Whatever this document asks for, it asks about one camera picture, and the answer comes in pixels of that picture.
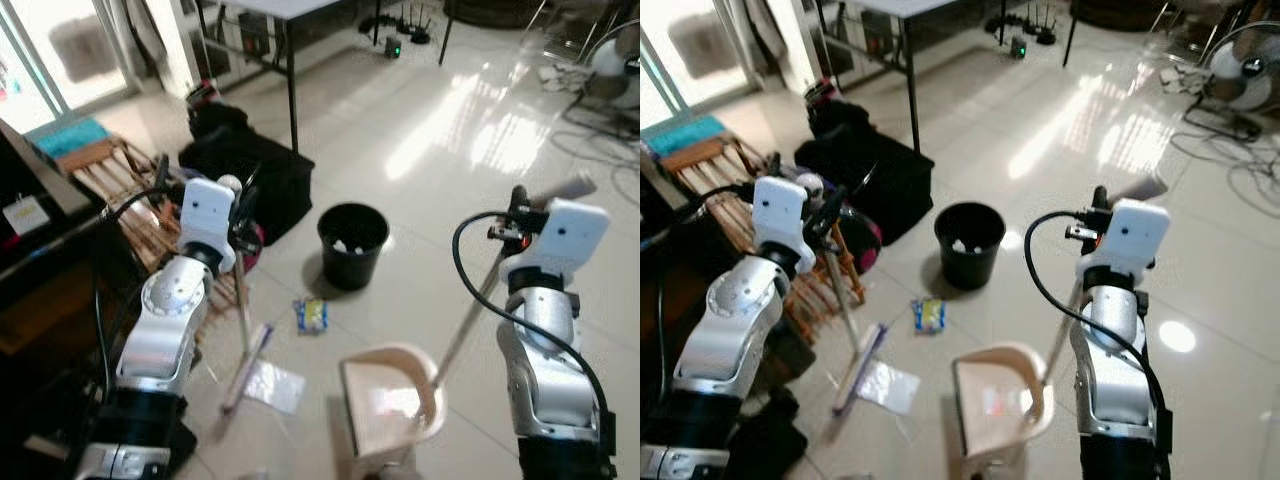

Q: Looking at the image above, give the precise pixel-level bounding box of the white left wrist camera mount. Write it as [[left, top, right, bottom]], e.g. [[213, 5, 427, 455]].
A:
[[751, 176, 817, 274], [177, 177, 238, 274]]

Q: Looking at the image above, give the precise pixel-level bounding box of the black floor cable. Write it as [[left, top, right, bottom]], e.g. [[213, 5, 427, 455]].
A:
[[545, 95, 641, 173], [1165, 125, 1280, 206]]

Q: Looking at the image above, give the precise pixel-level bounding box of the beige dustpan with metal handle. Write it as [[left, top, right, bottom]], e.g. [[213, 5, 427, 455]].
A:
[[338, 175, 599, 473], [950, 175, 1169, 480]]

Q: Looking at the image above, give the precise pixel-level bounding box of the white paper sheet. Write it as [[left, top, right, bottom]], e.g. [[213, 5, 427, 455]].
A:
[[243, 359, 307, 416], [860, 359, 922, 416]]

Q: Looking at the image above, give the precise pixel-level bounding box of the black-framed table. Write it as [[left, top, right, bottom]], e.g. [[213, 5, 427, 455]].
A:
[[814, 0, 1083, 157], [194, 0, 457, 153]]

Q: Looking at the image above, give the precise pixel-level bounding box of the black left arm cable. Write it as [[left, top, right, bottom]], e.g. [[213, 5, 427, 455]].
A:
[[93, 188, 187, 396], [640, 183, 761, 256]]

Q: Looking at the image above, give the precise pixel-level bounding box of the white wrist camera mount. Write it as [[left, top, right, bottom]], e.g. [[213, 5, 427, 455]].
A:
[[1083, 198, 1172, 288], [751, 176, 817, 274], [499, 198, 612, 288], [177, 177, 238, 274]]

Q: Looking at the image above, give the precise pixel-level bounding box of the brown wooden slatted rack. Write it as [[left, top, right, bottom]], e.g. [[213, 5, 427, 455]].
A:
[[664, 134, 867, 343], [58, 134, 243, 313]]

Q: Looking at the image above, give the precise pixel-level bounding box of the black pink vacuum cleaner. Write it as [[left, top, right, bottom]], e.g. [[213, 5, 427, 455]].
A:
[[240, 222, 268, 273], [838, 203, 885, 278]]

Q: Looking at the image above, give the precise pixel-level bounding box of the blue yellow snack packet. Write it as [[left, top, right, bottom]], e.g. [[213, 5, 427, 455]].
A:
[[910, 297, 948, 336], [293, 297, 330, 336]]

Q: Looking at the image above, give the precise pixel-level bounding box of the black router with antennas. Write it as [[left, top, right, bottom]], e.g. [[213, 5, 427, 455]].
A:
[[358, 4, 434, 47], [984, 4, 1058, 47]]

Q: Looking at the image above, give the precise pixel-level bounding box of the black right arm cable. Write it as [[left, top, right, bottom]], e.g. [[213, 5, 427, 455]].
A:
[[451, 211, 613, 446], [1021, 210, 1169, 446]]

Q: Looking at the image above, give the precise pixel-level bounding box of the large black bag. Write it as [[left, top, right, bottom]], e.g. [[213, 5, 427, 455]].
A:
[[178, 98, 315, 247], [794, 98, 927, 247]]

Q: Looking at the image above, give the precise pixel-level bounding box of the black round waste bin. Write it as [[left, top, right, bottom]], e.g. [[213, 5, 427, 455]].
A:
[[317, 202, 391, 293], [934, 201, 1008, 293]]

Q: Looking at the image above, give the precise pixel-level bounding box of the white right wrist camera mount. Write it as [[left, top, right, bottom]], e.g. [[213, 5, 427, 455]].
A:
[[1083, 198, 1172, 288], [499, 198, 612, 288]]

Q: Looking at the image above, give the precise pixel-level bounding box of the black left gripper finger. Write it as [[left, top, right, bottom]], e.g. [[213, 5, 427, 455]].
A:
[[239, 164, 265, 217], [821, 185, 852, 237]]

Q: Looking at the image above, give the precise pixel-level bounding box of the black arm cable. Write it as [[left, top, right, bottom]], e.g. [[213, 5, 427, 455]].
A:
[[93, 188, 187, 396], [451, 211, 613, 446], [640, 183, 761, 256], [1021, 210, 1169, 446]]

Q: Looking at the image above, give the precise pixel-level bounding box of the white floor fan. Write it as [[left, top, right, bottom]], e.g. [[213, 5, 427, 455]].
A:
[[578, 20, 641, 113], [1198, 20, 1280, 143]]

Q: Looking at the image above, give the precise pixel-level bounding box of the teal cushion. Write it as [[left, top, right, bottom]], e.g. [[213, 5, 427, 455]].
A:
[[644, 114, 732, 159], [27, 117, 112, 159]]

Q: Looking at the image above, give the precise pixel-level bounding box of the dark wooden cabinet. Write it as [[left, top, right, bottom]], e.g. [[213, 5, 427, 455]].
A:
[[0, 118, 126, 441], [640, 150, 706, 441]]

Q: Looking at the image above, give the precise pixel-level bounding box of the small white paper note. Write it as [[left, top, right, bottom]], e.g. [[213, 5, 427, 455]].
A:
[[3, 196, 51, 237]]

